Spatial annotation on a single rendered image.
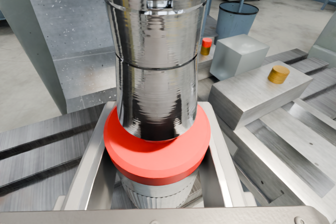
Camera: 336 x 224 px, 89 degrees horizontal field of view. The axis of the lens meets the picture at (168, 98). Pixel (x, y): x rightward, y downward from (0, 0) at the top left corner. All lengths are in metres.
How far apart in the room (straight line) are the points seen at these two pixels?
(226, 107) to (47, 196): 0.27
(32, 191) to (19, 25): 0.40
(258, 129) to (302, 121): 0.07
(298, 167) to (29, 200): 0.34
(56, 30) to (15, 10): 0.09
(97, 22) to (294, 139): 0.49
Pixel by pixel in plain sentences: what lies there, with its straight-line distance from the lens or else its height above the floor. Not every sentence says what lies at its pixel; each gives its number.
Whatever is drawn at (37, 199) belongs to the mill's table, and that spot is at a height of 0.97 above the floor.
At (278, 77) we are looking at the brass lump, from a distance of 0.28.
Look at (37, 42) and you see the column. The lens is 0.59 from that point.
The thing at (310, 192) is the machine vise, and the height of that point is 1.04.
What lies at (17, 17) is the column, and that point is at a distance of 0.57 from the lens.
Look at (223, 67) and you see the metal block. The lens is 0.29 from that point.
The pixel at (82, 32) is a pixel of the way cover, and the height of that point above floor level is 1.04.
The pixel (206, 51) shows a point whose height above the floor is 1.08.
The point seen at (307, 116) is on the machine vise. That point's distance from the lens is 0.33.
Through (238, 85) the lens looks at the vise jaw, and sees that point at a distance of 0.26.
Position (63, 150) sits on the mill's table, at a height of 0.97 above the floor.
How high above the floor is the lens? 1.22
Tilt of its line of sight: 43 degrees down
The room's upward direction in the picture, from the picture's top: 3 degrees clockwise
